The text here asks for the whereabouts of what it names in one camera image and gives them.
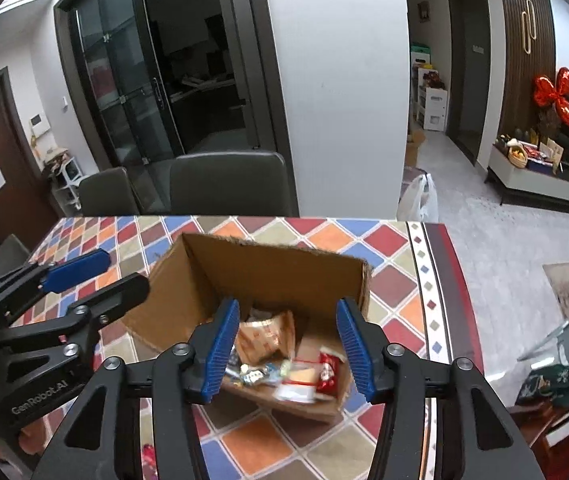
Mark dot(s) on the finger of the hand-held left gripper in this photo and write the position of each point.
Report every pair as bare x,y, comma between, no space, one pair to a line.
114,297
74,270

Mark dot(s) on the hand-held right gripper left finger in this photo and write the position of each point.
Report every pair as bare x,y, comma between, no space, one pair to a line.
219,350

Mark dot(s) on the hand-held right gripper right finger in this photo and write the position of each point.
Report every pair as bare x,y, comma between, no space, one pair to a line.
357,350

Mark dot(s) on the red snack bar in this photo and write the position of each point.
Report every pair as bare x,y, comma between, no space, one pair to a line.
328,372

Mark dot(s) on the blue foil candy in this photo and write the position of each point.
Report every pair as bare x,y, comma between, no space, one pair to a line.
253,374

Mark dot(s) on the tan triangular snack packet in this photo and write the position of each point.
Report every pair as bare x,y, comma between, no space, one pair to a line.
264,340

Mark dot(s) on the white beige snack packet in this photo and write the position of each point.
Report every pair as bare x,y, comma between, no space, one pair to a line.
297,380

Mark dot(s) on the brown cardboard box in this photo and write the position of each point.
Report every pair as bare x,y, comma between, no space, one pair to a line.
274,275

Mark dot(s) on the grey dining chair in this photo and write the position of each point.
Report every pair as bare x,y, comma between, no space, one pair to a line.
107,190
9,257
234,180

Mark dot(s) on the small white shelf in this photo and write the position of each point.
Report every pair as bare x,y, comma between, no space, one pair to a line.
67,185

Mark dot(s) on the colourful checkered tablecloth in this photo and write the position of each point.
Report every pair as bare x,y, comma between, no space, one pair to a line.
274,440

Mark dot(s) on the dark brown door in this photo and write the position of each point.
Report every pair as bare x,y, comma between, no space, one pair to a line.
14,170

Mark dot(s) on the white intercom panel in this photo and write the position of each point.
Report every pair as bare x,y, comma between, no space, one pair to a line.
38,126

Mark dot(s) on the white plastic bag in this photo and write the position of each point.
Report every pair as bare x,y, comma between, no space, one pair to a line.
417,197

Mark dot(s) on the glass sliding door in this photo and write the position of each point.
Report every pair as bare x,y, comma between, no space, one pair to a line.
114,85

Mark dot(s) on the green cloth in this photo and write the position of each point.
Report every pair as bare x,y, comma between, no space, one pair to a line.
564,385

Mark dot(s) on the small cardboard floor box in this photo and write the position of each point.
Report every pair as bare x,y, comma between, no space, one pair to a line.
414,147

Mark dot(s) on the dark wooden chair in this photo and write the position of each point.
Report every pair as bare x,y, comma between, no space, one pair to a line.
554,425

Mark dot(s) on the low white cabinet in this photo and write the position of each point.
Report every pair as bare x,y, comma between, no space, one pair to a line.
539,182

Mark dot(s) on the fruit basket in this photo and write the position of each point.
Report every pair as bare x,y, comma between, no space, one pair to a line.
517,154

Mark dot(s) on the white drawer unit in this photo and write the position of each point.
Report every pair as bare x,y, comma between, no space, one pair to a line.
433,107

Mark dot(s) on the dark hallway door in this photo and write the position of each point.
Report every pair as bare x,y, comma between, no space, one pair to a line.
467,70

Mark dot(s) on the red bow balloon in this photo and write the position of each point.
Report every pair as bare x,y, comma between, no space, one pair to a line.
557,97

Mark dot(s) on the slatted wooden cabinet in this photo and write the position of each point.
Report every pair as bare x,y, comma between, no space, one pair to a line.
519,60

